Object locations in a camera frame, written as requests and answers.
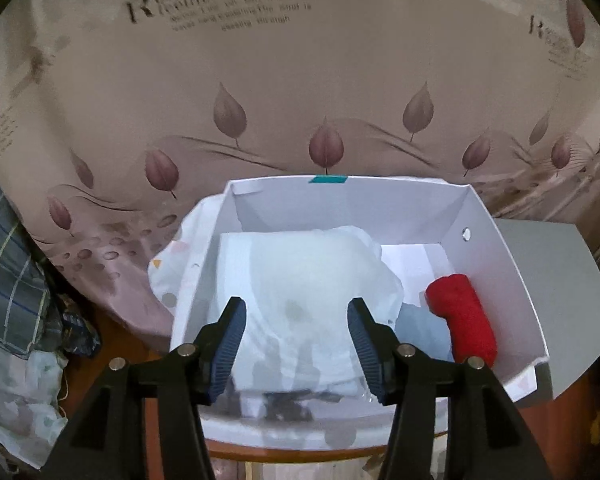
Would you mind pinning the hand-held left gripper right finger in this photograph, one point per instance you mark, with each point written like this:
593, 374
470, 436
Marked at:
367, 355

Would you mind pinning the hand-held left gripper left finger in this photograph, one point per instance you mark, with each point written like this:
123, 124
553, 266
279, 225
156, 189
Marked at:
227, 355

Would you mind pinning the light blue underwear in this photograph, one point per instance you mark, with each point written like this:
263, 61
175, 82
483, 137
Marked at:
425, 330

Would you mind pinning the large white underwear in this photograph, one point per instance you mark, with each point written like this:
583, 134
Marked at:
305, 285

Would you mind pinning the red underwear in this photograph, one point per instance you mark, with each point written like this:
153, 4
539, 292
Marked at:
462, 315

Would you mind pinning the white cardboard box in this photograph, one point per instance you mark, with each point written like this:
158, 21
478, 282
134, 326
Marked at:
330, 205

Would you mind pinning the white dotted cloth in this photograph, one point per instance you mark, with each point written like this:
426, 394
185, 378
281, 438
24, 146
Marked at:
180, 260

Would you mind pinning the round wooden table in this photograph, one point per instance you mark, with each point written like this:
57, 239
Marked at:
115, 340

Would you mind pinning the white cloth under table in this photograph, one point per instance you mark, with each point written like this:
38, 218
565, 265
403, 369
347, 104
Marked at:
305, 470

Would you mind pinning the dark patterned cloth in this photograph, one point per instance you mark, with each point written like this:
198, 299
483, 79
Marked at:
80, 335

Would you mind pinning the teal tape strip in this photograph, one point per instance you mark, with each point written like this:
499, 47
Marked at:
327, 179

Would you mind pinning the grey board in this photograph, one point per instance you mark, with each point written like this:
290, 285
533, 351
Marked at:
555, 285

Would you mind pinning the white and green cloth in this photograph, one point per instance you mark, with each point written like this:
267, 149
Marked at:
20, 400

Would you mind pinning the plaid cloth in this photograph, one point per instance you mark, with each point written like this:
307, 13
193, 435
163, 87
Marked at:
10, 285

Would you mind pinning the leaf-print bedsheet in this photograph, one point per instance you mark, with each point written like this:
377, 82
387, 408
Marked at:
300, 85

